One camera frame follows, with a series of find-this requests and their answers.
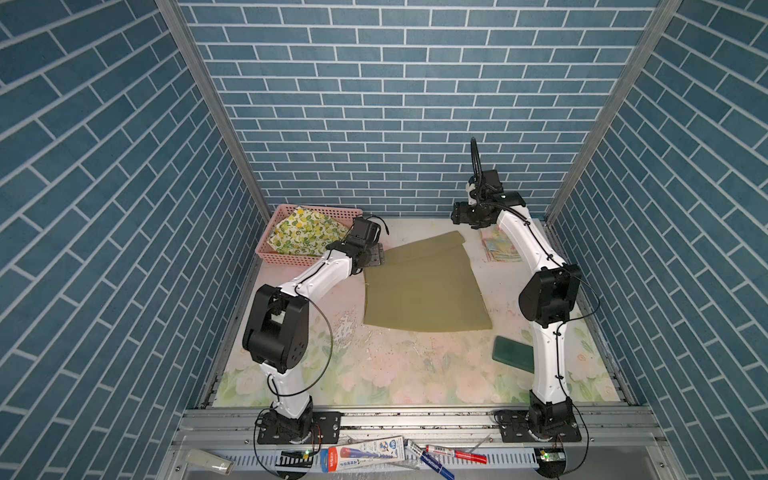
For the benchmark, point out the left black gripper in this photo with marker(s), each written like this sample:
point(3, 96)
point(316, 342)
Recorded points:
point(377, 253)

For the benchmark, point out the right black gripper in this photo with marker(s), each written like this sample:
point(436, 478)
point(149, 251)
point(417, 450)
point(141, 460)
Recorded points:
point(458, 214)

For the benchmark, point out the pastel floral skirt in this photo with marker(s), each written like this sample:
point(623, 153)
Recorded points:
point(497, 245)

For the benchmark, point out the olive green skirt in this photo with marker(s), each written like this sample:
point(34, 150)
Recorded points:
point(426, 286)

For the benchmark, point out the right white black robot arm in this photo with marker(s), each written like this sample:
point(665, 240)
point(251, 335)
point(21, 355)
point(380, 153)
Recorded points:
point(547, 299)

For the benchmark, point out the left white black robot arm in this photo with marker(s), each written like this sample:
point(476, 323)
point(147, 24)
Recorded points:
point(276, 333)

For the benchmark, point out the pink plastic basket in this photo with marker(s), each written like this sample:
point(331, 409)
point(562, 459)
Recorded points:
point(268, 255)

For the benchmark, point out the lemon print skirt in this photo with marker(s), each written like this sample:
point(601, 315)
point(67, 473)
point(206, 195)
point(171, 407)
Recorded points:
point(305, 233)

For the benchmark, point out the dark green rectangular block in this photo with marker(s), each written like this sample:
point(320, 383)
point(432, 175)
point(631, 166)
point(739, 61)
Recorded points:
point(514, 354)

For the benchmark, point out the blue marker pen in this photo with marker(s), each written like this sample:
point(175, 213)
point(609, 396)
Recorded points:
point(429, 460)

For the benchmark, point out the white red blue box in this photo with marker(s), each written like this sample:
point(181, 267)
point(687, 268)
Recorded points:
point(362, 454)

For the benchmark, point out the red white marker pen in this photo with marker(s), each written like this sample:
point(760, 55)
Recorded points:
point(458, 454)

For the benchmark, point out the beige plastic piece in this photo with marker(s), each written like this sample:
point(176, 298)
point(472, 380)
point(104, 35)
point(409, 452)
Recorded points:
point(209, 461)

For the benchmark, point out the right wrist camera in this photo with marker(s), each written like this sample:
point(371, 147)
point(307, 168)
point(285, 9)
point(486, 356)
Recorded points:
point(484, 187)

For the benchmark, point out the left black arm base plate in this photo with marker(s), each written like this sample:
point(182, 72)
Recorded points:
point(318, 427)

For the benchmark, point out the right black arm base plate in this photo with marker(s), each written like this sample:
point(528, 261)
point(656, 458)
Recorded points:
point(540, 426)

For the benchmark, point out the aluminium front rail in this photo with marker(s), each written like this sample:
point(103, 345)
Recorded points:
point(612, 436)

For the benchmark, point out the right corner aluminium post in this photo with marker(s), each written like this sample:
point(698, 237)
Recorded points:
point(657, 25)

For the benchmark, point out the corner aluminium post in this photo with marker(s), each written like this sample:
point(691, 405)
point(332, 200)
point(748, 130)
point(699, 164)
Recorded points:
point(180, 31)
point(657, 25)

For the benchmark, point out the left corner aluminium post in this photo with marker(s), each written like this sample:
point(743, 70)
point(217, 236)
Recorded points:
point(180, 31)

